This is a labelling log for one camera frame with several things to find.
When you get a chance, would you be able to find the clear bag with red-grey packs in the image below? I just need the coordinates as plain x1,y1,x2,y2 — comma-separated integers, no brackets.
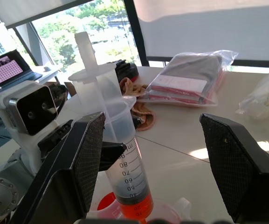
138,49,239,109

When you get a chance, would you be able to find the black laptop computer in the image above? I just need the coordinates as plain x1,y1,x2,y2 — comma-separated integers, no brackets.
0,49,43,91

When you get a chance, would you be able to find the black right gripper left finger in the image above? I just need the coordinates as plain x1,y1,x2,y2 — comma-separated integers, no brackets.
9,111,106,224

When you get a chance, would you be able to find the large clear plastic syringe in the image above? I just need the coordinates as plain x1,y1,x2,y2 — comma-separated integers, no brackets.
68,32,154,224

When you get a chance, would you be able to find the black window frame post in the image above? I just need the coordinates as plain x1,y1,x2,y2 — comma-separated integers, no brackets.
123,0,149,67

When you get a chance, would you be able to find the white roller blind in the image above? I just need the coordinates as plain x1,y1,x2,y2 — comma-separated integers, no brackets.
0,0,95,29
133,0,269,68

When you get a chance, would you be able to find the clear crumpled plastic bag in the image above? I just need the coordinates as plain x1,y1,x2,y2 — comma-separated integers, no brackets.
235,59,269,122

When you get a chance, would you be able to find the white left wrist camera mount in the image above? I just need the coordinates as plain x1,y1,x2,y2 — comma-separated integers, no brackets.
0,80,58,176

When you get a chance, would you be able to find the plastic cup with red liquid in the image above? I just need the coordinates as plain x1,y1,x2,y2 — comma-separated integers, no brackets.
87,191,125,224

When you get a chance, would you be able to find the orange knitted cloth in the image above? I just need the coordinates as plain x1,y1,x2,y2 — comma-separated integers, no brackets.
119,77,158,133

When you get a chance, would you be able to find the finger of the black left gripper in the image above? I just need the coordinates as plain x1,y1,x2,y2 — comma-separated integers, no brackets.
133,117,145,132
98,141,127,173

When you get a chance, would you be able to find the clear plastic cup with spout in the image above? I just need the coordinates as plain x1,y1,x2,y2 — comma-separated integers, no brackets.
148,197,193,224

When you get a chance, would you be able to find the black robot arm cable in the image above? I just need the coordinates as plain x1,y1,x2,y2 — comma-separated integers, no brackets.
48,83,69,113

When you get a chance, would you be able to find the black and red device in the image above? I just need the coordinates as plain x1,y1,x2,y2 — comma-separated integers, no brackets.
106,59,140,83

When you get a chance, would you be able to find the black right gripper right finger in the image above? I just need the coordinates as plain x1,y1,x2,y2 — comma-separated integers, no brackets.
199,113,269,224

